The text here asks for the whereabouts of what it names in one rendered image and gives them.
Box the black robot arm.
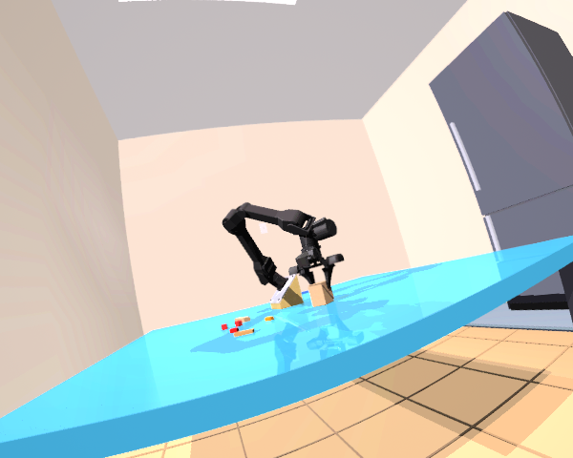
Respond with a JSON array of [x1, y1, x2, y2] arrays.
[[222, 202, 338, 291]]

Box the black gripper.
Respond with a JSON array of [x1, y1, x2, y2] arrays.
[[288, 242, 344, 289]]

